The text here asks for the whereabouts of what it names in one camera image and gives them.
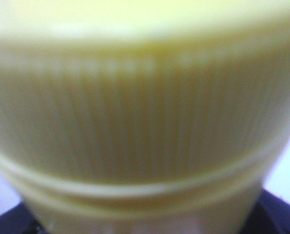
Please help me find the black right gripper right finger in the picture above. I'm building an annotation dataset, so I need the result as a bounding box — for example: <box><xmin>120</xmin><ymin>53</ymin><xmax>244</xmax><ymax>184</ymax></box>
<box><xmin>247</xmin><ymin>190</ymin><xmax>290</xmax><ymax>234</ymax></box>

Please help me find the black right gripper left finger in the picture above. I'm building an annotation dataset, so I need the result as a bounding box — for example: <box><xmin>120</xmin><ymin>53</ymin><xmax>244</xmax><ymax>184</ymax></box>
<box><xmin>0</xmin><ymin>203</ymin><xmax>41</xmax><ymax>234</ymax></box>

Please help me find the yellow squeeze bottle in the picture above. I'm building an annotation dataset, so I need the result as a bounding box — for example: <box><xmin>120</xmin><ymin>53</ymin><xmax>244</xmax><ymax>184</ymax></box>
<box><xmin>0</xmin><ymin>0</ymin><xmax>290</xmax><ymax>234</ymax></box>

